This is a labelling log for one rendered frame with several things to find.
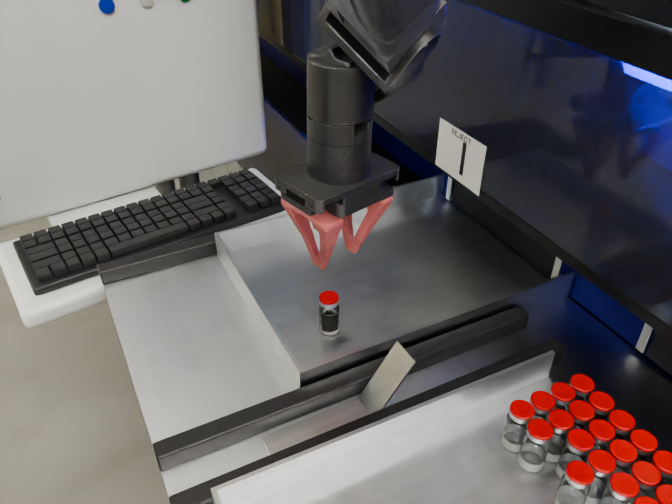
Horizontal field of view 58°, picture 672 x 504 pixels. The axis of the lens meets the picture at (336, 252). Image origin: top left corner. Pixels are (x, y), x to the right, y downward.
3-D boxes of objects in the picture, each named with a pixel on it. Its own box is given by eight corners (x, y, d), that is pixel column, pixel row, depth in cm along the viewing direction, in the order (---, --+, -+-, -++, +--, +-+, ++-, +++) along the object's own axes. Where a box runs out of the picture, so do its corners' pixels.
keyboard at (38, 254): (250, 175, 110) (249, 163, 109) (290, 209, 101) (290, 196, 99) (13, 247, 92) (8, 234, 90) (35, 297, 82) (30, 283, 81)
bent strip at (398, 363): (395, 383, 60) (398, 340, 57) (411, 404, 58) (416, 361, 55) (261, 438, 55) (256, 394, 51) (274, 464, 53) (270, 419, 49)
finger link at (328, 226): (379, 263, 61) (385, 180, 56) (325, 292, 57) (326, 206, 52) (333, 234, 65) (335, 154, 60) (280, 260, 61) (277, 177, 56)
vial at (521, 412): (515, 429, 55) (524, 394, 53) (531, 447, 54) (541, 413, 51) (495, 437, 55) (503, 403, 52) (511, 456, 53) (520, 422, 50)
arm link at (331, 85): (292, 45, 49) (352, 59, 46) (340, 26, 53) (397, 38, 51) (293, 126, 53) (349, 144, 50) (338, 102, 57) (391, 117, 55)
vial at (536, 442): (531, 447, 54) (542, 413, 51) (549, 467, 52) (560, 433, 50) (511, 457, 53) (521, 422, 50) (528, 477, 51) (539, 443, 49)
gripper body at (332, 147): (400, 184, 58) (407, 109, 54) (319, 221, 52) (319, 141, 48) (353, 160, 62) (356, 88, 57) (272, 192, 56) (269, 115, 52)
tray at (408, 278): (440, 194, 90) (442, 173, 88) (568, 296, 71) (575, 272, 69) (217, 255, 77) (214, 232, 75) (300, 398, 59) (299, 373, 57)
